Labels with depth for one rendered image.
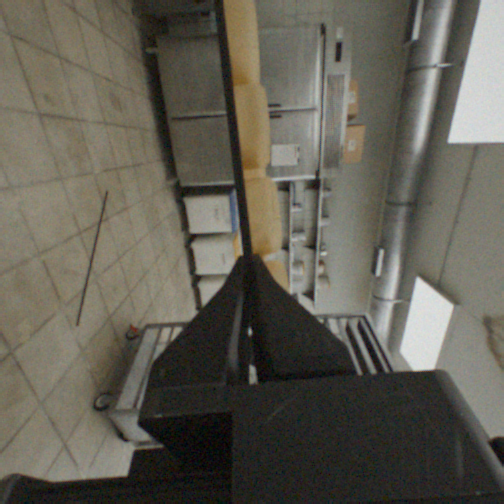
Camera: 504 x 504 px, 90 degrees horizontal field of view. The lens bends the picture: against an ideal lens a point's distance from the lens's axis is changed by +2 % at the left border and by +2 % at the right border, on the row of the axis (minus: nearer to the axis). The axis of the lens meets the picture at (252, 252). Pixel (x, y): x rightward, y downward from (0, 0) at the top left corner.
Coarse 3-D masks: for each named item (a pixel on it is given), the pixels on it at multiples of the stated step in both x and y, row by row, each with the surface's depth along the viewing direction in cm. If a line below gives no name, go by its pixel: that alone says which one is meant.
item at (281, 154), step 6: (294, 144) 272; (276, 150) 273; (282, 150) 274; (288, 150) 274; (294, 150) 274; (276, 156) 276; (282, 156) 276; (288, 156) 277; (294, 156) 277; (276, 162) 278; (282, 162) 279; (288, 162) 279; (294, 162) 279
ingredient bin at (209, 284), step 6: (204, 276) 390; (210, 276) 388; (216, 276) 386; (222, 276) 385; (198, 282) 377; (204, 282) 373; (210, 282) 373; (216, 282) 372; (222, 282) 372; (204, 288) 375; (210, 288) 374; (216, 288) 375; (204, 294) 378; (210, 294) 378; (204, 300) 383
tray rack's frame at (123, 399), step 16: (368, 320) 183; (144, 336) 183; (144, 352) 182; (160, 352) 211; (384, 352) 162; (128, 368) 162; (144, 368) 180; (128, 384) 158; (112, 400) 145; (128, 400) 157; (128, 416) 155; (128, 432) 154
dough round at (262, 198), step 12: (252, 180) 15; (264, 180) 15; (252, 192) 14; (264, 192) 14; (276, 192) 14; (252, 204) 14; (264, 204) 14; (276, 204) 14; (252, 216) 14; (264, 216) 14; (276, 216) 14; (252, 228) 14; (264, 228) 14; (276, 228) 14; (252, 240) 15; (264, 240) 15; (276, 240) 15; (264, 252) 16; (276, 252) 16
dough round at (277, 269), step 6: (270, 264) 15; (276, 264) 15; (282, 264) 15; (270, 270) 14; (276, 270) 14; (282, 270) 14; (276, 276) 14; (282, 276) 14; (282, 282) 14; (288, 282) 14; (288, 288) 14
